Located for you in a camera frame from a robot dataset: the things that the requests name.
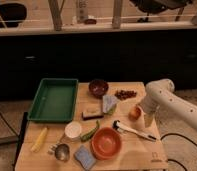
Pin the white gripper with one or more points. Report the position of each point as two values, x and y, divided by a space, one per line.
149 106

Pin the red orange apple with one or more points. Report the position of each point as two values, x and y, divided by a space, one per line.
135 113

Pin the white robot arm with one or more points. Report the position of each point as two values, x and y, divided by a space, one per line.
160 93

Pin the orange red bowl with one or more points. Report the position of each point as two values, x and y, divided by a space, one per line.
106 143

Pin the dark maroon bowl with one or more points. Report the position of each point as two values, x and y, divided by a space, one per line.
98 88

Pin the bunch of dark grapes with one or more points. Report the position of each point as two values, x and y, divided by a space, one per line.
125 94

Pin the grey blue folded cloth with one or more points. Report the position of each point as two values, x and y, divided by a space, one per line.
108 102

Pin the black base brush block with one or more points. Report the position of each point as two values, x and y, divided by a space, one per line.
92 114

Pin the green chili pepper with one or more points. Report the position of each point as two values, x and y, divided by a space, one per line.
90 134

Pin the blue sponge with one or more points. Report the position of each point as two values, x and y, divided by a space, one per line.
85 158

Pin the white small cup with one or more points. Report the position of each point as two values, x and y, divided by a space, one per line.
73 130

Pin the metal measuring cup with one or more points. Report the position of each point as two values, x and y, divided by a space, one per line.
60 151

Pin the green plastic tray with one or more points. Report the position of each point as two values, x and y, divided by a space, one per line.
54 101

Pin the yellow corn cob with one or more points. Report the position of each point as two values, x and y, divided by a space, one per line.
40 140

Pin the black office chair right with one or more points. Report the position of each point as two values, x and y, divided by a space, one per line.
158 6

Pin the black office chair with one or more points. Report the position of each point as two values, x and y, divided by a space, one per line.
13 14
158 6

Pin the small dark red dish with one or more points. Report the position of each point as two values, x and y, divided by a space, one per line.
90 21

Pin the white bottle in background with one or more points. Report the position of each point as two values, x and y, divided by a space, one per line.
81 10

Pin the black office chair left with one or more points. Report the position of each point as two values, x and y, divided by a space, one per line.
13 14

